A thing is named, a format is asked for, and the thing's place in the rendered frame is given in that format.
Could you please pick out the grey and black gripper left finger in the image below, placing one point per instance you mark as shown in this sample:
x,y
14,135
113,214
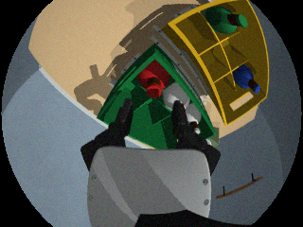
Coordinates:
x,y
115,133

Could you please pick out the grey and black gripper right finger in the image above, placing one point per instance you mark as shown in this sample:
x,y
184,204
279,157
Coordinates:
x,y
188,138

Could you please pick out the green plastic bottle crate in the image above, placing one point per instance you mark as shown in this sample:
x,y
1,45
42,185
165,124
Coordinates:
x,y
149,111

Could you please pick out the blue bottle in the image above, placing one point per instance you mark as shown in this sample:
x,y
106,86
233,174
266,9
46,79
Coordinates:
x,y
243,76

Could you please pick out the white bottle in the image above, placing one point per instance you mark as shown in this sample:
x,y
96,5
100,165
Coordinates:
x,y
175,92

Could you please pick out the red bottle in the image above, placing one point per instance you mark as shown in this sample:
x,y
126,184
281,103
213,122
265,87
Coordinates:
x,y
152,78

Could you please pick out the yellow crate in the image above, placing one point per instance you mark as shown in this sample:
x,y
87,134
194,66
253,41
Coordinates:
x,y
226,52

